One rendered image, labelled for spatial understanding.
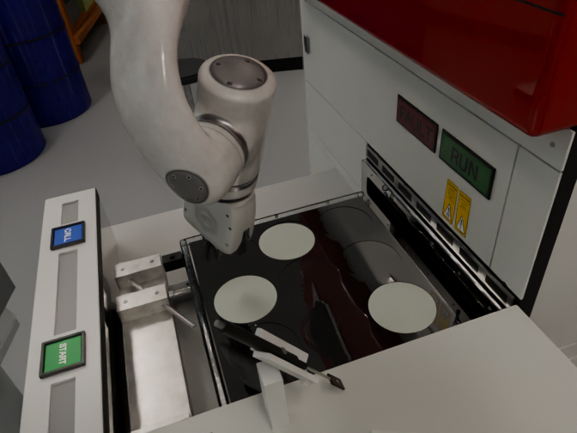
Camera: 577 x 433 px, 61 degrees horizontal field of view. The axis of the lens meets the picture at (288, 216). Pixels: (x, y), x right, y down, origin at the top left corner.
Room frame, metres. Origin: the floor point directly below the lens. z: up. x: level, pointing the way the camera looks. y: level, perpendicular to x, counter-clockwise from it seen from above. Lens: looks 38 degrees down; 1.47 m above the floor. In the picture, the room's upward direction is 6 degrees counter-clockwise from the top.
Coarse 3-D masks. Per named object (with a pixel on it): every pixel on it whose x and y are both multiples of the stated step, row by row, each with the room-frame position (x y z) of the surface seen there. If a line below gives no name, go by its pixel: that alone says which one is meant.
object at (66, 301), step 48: (48, 240) 0.66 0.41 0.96; (96, 240) 0.65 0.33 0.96; (48, 288) 0.54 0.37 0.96; (96, 288) 0.53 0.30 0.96; (48, 336) 0.45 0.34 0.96; (96, 336) 0.44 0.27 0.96; (48, 384) 0.37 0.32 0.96; (96, 384) 0.36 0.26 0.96; (48, 432) 0.31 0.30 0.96; (96, 432) 0.30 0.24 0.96
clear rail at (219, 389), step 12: (192, 264) 0.63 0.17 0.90; (192, 276) 0.59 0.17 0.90; (192, 288) 0.57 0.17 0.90; (204, 312) 0.51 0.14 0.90; (204, 324) 0.49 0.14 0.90; (204, 336) 0.47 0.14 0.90; (216, 360) 0.42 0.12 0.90; (216, 372) 0.40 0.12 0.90; (216, 384) 0.38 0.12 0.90; (216, 396) 0.37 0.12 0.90
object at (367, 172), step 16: (368, 160) 0.83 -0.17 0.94; (368, 176) 0.81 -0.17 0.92; (384, 176) 0.77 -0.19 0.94; (368, 192) 0.81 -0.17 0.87; (384, 192) 0.75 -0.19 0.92; (384, 208) 0.76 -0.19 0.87; (400, 208) 0.69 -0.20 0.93; (384, 224) 0.74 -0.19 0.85; (400, 224) 0.71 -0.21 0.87; (416, 224) 0.63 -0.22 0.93; (400, 240) 0.68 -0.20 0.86; (432, 240) 0.58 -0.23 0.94; (416, 256) 0.62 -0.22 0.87; (448, 256) 0.54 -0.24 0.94; (432, 272) 0.57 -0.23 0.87; (464, 272) 0.50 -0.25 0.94; (448, 288) 0.54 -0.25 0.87; (480, 288) 0.47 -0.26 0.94; (448, 304) 0.52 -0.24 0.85; (464, 304) 0.50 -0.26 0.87; (480, 304) 0.46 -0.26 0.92; (496, 304) 0.44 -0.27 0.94; (464, 320) 0.48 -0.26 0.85
